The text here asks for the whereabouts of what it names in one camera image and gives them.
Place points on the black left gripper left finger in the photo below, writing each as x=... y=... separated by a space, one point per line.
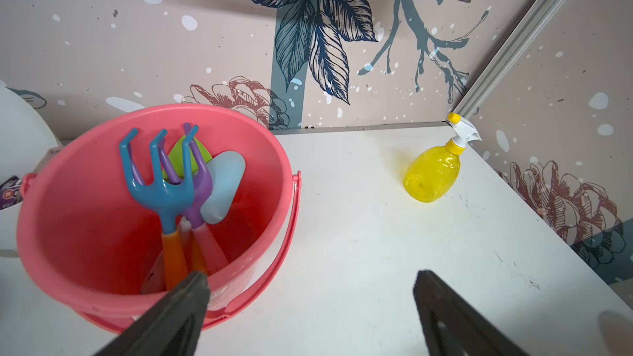
x=171 y=327

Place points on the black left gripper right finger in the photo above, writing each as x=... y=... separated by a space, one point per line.
x=451 y=326

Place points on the purple rake pink handle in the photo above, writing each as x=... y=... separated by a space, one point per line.
x=208 y=251

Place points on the blue hand fork yellow handle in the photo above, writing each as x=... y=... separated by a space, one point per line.
x=165 y=199

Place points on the yellow spray bottle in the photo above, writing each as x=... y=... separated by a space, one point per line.
x=432 y=174

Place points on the light blue trowel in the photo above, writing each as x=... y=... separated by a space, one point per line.
x=226 y=171

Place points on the green trowel yellow handle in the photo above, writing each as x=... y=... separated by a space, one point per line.
x=175 y=157

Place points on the pink plastic bucket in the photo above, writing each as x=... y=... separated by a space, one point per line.
x=86 y=243

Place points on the white paper cup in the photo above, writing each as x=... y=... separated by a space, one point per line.
x=25 y=140

